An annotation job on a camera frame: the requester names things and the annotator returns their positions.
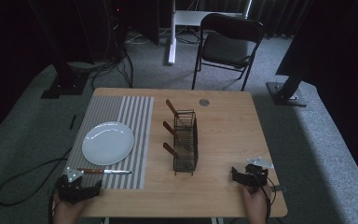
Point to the black folding chair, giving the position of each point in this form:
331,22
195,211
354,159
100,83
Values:
227,48

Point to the person's left hand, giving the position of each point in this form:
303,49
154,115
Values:
67,212

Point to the grey striped placemat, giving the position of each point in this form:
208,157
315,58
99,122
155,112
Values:
136,124

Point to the white round plate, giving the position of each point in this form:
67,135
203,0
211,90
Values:
107,143

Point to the person's right hand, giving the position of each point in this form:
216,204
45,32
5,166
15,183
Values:
256,205

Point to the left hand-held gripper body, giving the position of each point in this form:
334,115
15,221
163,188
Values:
71,189

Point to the white desk frame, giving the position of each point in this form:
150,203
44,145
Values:
172,37

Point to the small black floor strip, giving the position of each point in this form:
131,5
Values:
72,122

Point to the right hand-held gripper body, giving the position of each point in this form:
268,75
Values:
256,174

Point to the black metal stand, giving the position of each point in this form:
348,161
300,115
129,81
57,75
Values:
287,93
65,82

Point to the grey round table grommet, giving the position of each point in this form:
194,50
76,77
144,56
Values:
204,102

